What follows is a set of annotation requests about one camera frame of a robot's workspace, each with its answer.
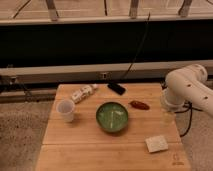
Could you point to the green ceramic bowl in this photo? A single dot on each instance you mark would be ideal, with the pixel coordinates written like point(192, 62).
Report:
point(112, 117)

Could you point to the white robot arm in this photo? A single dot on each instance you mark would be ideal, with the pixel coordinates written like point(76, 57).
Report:
point(187, 84)

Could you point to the black rectangular device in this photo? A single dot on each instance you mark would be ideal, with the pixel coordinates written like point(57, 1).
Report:
point(116, 88)

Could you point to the white plastic bottle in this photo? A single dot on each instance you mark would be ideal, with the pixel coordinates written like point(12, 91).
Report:
point(83, 93)

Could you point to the red chili pepper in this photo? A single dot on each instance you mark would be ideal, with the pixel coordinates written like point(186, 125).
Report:
point(139, 105)

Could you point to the translucent plastic cup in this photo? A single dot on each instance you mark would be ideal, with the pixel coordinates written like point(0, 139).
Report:
point(66, 109)

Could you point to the white sponge block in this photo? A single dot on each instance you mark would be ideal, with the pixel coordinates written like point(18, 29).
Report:
point(156, 144)

